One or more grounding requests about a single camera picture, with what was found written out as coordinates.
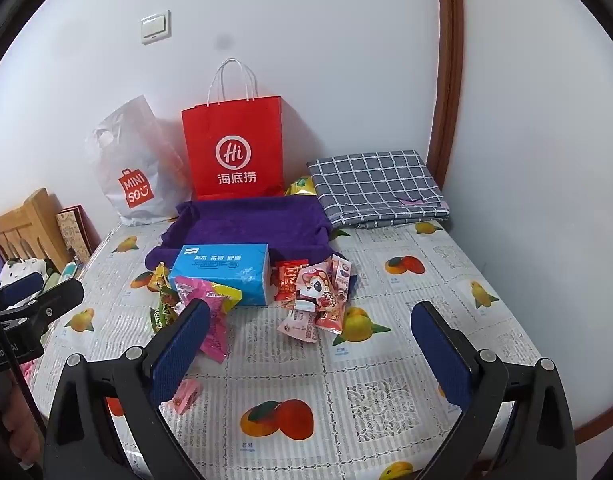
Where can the green triangular snack packet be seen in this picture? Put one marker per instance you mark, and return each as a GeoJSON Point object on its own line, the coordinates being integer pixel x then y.
{"type": "Point", "coordinates": [164, 312]}

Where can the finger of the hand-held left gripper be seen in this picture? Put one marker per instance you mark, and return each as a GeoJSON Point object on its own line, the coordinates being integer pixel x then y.
{"type": "Point", "coordinates": [19, 287]}
{"type": "Point", "coordinates": [51, 302]}

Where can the purple fabric tray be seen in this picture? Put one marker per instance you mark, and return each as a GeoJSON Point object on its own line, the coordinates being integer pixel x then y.
{"type": "Point", "coordinates": [251, 220]}

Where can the grey checked folded cloth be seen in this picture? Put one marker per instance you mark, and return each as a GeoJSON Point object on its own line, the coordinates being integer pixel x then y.
{"type": "Point", "coordinates": [376, 185]}

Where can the small pink candy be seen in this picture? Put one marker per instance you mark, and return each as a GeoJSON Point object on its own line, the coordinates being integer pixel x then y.
{"type": "Point", "coordinates": [186, 395]}

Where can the pale pink snack packet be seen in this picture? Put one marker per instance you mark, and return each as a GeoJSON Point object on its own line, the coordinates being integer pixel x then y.
{"type": "Point", "coordinates": [299, 325]}

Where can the white dotted cloth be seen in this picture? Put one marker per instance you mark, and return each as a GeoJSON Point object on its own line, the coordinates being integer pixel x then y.
{"type": "Point", "coordinates": [21, 267]}

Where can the brown wooden door frame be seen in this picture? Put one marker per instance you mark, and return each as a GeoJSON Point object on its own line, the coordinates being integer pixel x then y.
{"type": "Point", "coordinates": [449, 60]}

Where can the white light switch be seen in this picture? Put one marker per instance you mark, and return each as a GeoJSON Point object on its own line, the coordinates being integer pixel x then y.
{"type": "Point", "coordinates": [155, 26]}

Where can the panda print snack packet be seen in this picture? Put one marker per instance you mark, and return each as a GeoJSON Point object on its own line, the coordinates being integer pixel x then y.
{"type": "Point", "coordinates": [311, 285]}

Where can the yellow green chip bag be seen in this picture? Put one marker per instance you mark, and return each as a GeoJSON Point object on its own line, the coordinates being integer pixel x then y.
{"type": "Point", "coordinates": [301, 186]}

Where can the teal white tube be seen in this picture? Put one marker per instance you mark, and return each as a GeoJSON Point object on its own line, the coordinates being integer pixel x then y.
{"type": "Point", "coordinates": [70, 271]}

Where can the patterned brown book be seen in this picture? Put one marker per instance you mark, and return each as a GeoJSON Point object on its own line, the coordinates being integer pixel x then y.
{"type": "Point", "coordinates": [76, 232]}

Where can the person's left hand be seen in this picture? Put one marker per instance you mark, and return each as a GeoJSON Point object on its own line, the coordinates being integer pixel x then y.
{"type": "Point", "coordinates": [19, 420]}

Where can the brown wooden baseboard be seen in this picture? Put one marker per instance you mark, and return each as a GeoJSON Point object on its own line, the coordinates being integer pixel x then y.
{"type": "Point", "coordinates": [601, 417]}

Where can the yellow green snack packet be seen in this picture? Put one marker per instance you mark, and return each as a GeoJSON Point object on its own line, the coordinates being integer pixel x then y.
{"type": "Point", "coordinates": [229, 294]}

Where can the white plastic bag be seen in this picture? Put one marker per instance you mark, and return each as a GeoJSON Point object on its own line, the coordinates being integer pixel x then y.
{"type": "Point", "coordinates": [131, 160]}

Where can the red orange snack packet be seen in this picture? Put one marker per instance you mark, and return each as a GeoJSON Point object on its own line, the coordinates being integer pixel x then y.
{"type": "Point", "coordinates": [329, 321]}

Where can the blue tissue pack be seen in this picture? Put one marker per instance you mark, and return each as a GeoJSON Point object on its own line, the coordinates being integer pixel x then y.
{"type": "Point", "coordinates": [221, 265]}

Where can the red paper bag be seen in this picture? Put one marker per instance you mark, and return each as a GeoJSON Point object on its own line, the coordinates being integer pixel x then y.
{"type": "Point", "coordinates": [231, 125]}

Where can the pink sachet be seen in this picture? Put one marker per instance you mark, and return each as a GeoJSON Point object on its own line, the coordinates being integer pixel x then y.
{"type": "Point", "coordinates": [340, 272]}

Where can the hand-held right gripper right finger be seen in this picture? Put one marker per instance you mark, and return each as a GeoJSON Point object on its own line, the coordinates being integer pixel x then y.
{"type": "Point", "coordinates": [439, 355]}

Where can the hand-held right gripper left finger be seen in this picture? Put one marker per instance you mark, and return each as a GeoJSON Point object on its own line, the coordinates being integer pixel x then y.
{"type": "Point", "coordinates": [181, 355]}

